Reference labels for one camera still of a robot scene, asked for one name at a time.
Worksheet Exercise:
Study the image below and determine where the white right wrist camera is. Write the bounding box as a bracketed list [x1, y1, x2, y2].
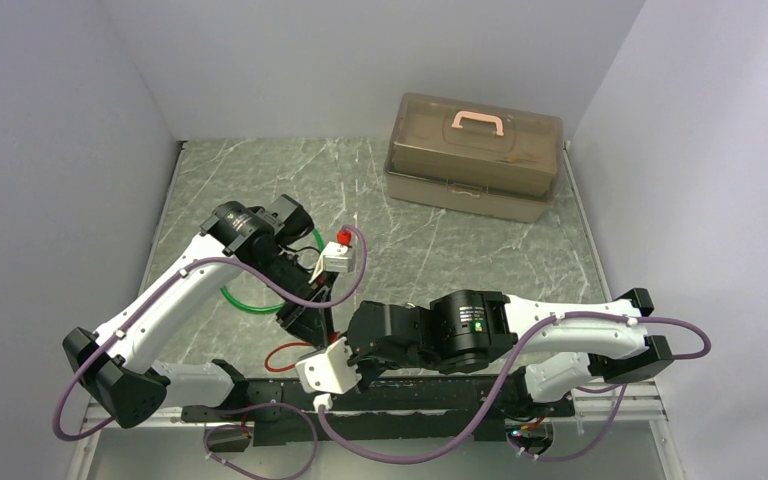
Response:
[294, 337, 362, 412]

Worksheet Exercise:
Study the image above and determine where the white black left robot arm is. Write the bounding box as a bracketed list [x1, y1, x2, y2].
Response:
[63, 195, 339, 428]

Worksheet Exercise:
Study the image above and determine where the green cable loop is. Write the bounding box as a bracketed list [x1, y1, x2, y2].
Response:
[219, 228, 326, 317]

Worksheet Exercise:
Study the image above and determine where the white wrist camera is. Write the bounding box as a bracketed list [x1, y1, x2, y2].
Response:
[308, 229, 356, 284]
[294, 337, 362, 412]

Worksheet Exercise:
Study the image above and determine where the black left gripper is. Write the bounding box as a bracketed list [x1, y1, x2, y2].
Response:
[250, 247, 339, 351]

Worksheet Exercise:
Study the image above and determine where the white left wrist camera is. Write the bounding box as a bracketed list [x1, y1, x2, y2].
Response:
[308, 229, 356, 284]

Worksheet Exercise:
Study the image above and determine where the red cable lock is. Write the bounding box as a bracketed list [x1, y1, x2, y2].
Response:
[262, 341, 313, 374]

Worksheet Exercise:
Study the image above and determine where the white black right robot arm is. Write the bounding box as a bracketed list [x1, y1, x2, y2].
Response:
[345, 290, 675, 415]

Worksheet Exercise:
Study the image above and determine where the beige plastic toolbox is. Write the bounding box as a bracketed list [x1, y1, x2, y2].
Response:
[384, 93, 564, 223]

